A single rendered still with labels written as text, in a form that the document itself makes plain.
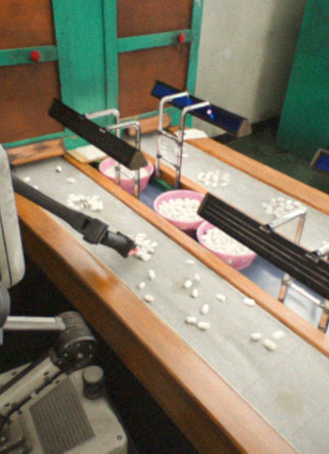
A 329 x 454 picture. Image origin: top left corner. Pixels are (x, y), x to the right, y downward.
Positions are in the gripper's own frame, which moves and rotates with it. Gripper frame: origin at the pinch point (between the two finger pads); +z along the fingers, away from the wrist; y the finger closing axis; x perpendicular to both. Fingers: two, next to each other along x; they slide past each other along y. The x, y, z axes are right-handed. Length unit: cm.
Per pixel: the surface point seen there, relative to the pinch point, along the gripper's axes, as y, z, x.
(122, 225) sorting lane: 18.9, 6.5, -3.3
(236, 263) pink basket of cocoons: -24.5, 25.3, -16.6
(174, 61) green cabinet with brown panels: 88, 44, -87
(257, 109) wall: 171, 240, -142
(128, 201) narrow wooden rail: 30.2, 13.1, -12.4
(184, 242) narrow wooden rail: -7.6, 12.9, -12.3
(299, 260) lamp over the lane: -62, -18, -29
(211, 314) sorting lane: -40.0, 2.2, 0.3
